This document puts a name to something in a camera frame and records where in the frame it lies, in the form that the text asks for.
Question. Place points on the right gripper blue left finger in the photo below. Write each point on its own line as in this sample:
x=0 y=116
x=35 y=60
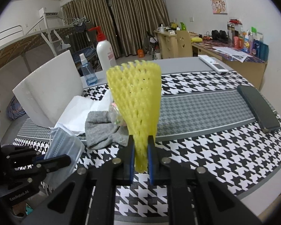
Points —
x=131 y=152

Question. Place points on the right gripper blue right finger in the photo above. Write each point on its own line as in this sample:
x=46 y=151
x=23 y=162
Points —
x=151 y=162

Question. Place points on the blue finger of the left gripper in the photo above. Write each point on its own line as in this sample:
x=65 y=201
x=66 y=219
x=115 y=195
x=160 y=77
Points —
x=53 y=164

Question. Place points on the blue face mask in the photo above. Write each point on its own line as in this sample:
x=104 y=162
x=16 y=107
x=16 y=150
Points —
x=63 y=142

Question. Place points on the grey cloth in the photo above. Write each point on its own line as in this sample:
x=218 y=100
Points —
x=101 y=132

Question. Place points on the printed plastic bag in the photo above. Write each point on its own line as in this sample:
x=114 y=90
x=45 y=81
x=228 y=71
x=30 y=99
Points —
x=115 y=115

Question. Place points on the yellow foam fruit net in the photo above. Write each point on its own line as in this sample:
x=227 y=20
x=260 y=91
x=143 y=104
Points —
x=136 y=89

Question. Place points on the houndstooth table mat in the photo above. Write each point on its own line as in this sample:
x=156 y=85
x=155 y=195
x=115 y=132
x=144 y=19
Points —
x=203 y=122

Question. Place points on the blue plaid quilt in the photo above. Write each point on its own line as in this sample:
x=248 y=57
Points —
x=14 y=109

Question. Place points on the white styrofoam box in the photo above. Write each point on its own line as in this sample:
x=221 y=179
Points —
x=45 y=93

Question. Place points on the blue spray bottle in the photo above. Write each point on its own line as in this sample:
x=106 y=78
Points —
x=88 y=71

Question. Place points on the orange floor container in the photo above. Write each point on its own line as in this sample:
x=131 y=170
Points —
x=140 y=53

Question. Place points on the white pump lotion bottle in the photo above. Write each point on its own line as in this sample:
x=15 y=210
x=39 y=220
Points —
x=104 y=49

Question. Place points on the white remote control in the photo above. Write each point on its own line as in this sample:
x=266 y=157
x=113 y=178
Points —
x=213 y=64

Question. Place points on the wooden smiley chair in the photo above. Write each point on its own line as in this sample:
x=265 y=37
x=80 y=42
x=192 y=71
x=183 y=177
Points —
x=184 y=44

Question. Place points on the black phone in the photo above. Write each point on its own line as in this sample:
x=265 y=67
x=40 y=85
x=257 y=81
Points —
x=260 y=108

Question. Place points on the metal bunk bed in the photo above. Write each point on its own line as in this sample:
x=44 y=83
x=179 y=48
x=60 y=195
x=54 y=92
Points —
x=52 y=29

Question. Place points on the white papers on desk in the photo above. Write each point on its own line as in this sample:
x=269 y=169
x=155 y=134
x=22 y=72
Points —
x=235 y=54

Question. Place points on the light wooden desk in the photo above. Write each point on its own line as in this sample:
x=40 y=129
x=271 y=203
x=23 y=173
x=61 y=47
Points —
x=252 y=68

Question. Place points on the brown curtains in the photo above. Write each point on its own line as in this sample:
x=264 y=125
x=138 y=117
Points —
x=124 y=22

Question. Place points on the toiletry bottles cluster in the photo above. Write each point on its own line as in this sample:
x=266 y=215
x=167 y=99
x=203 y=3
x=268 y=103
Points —
x=249 y=41

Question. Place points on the anime girl wall poster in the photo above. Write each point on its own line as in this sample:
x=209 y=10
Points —
x=219 y=6

